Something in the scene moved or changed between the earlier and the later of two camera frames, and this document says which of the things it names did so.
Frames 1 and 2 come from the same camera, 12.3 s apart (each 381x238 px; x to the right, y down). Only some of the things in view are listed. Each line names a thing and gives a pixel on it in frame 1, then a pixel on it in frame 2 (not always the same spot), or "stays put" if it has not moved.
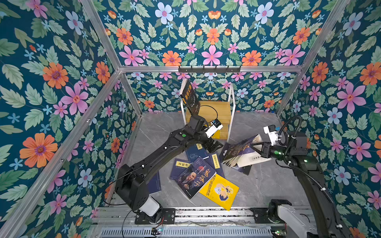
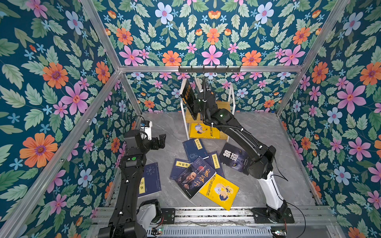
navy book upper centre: x=195 y=151 stays put
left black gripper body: x=206 y=145 -> x=152 y=144
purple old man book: x=194 y=179 stays put
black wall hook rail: x=209 y=70 stays put
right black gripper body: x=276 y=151 -> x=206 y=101
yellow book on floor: x=221 y=191 stays put
